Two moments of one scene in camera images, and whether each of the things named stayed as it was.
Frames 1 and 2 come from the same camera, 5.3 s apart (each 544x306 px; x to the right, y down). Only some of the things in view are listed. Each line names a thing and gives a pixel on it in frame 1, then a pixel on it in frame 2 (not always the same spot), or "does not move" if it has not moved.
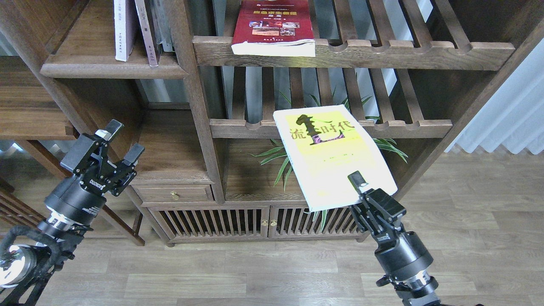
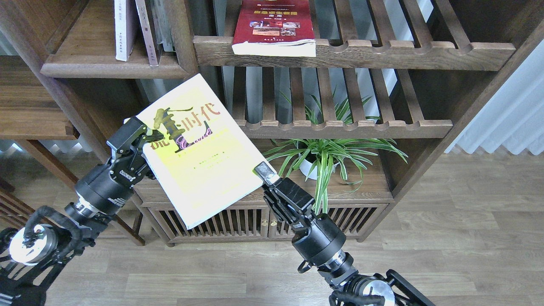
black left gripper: [69, 204] -> [105, 191]
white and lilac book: [125, 22] does not move
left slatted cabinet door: [208, 223] does not move
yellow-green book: [324, 145] -> [204, 162]
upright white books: [161, 15] does not move
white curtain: [514, 117] does not move
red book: [273, 28] does not move
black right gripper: [405, 260] -> [323, 243]
